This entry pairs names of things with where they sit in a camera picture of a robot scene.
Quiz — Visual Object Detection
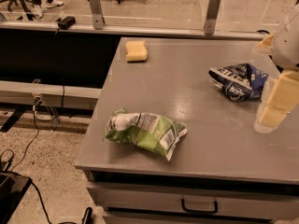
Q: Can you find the right metal bracket post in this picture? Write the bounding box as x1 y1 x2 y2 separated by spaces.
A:
204 0 221 35

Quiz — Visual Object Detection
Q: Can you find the black floor cable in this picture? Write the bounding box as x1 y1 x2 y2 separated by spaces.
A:
0 148 93 224

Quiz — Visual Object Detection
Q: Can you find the blue chip bag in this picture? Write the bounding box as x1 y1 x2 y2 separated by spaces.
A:
208 63 269 102

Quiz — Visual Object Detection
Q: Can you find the green chip bag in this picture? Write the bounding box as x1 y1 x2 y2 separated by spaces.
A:
105 108 188 161

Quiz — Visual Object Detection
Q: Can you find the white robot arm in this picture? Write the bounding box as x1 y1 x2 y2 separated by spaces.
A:
254 5 299 133

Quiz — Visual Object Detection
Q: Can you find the black drawer handle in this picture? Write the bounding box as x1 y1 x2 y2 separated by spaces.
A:
180 198 219 215

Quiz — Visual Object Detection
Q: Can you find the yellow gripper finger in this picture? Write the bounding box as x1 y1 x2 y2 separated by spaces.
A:
253 32 275 55
254 70 299 133

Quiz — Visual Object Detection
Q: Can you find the grey metal rail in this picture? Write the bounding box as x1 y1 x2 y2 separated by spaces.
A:
0 81 102 110

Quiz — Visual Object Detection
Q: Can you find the black box on floor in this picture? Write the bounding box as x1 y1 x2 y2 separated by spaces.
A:
0 172 32 224

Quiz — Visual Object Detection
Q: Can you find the grey table drawer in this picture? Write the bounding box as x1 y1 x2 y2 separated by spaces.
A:
87 182 299 221

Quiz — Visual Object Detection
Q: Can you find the left metal bracket post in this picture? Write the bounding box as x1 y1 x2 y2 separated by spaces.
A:
88 0 105 29

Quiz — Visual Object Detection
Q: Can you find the black power adapter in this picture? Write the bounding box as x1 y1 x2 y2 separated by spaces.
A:
58 16 76 30

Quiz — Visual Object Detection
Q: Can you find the yellow sponge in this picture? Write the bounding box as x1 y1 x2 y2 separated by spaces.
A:
125 41 148 62

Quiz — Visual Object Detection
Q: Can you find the metal bracket post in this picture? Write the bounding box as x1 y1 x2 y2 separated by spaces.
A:
88 0 105 29
204 0 221 35

